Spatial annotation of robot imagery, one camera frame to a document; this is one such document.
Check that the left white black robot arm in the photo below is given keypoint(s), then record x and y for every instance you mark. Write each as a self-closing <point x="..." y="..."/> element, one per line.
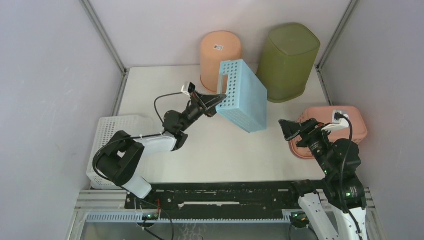
<point x="118" y="160"/>

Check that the blue plastic basket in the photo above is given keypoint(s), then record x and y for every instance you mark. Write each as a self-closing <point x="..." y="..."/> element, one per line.
<point x="246" y="99"/>

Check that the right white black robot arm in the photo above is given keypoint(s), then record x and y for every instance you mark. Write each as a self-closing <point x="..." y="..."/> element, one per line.
<point x="332" y="146"/>

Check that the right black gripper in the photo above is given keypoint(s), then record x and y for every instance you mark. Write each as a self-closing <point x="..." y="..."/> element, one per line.
<point x="311" y="128"/>

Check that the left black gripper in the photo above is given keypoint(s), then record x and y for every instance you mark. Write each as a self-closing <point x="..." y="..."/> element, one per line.
<point x="205" y="104"/>

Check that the orange round bin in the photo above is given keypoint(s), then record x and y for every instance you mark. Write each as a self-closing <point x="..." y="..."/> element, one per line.
<point x="216" y="47"/>

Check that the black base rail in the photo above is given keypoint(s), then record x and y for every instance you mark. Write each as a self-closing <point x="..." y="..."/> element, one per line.
<point x="246" y="201"/>

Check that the green mesh waste bin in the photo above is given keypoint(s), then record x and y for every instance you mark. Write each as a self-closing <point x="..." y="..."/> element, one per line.
<point x="288" y="56"/>

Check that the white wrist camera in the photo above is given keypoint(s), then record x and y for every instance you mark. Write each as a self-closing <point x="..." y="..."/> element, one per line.
<point x="188" y="89"/>
<point x="339" y="121"/>

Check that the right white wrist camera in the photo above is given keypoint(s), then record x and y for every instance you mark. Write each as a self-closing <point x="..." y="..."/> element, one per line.
<point x="339" y="121"/>

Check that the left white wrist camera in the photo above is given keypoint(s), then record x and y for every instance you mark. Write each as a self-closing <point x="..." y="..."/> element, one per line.
<point x="188" y="89"/>

